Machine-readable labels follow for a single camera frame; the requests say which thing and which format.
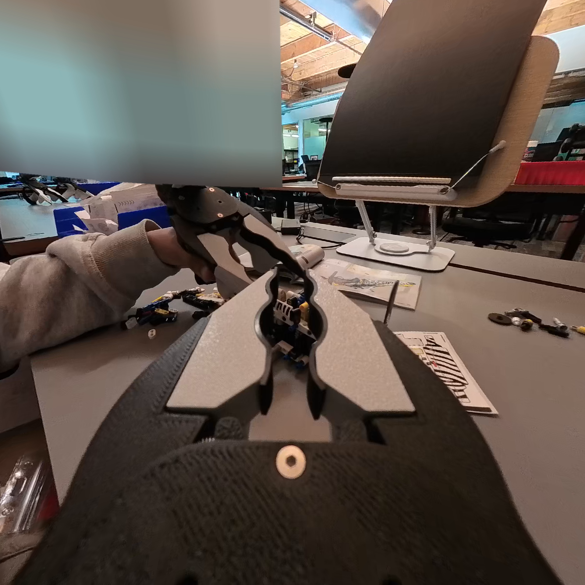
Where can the person's left forearm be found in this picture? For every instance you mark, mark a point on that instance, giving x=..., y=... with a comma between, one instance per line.
x=68, y=283

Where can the background office desk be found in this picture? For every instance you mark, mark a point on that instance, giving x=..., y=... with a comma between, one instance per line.
x=297, y=185

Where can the dark computer monitor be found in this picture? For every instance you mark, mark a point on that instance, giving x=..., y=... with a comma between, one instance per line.
x=434, y=91

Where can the bundle of white papers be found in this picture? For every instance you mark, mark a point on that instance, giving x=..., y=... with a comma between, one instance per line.
x=128, y=201

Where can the small cluster of lego parts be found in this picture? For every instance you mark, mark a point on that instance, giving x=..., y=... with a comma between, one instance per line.
x=499, y=318

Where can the black white tools on desk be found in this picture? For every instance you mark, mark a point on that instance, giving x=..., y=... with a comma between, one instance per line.
x=45, y=192

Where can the clear plastic bag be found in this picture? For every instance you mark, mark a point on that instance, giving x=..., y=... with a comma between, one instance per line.
x=23, y=493

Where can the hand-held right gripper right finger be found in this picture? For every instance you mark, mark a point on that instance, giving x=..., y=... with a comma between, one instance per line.
x=361, y=365

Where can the open lego instruction booklet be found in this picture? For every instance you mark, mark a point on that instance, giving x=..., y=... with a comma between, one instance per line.
x=365, y=283

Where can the black power adapter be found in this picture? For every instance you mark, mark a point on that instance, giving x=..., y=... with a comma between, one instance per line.
x=290, y=225

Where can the grey desk panel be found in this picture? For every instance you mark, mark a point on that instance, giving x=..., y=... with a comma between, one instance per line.
x=329, y=235

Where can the black box device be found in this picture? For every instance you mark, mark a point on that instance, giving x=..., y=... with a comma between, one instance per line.
x=264, y=215

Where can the person's left hand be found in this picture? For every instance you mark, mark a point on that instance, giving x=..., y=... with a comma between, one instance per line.
x=171, y=249

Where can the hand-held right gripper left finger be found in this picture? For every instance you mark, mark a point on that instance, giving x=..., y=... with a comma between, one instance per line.
x=219, y=365

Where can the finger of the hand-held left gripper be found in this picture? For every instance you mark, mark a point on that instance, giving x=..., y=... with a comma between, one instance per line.
x=269, y=237
x=224, y=265

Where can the zebra striped sticker sheet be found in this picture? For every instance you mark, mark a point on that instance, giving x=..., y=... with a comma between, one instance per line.
x=457, y=388

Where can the red table cover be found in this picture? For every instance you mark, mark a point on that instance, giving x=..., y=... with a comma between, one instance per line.
x=548, y=173

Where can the zebra striped lego helicopter model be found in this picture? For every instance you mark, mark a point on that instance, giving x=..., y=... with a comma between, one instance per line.
x=292, y=315

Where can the black office chair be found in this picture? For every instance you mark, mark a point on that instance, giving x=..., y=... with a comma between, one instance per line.
x=489, y=226

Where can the pile of loose lego pieces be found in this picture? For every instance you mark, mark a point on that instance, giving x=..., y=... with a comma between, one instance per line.
x=160, y=313

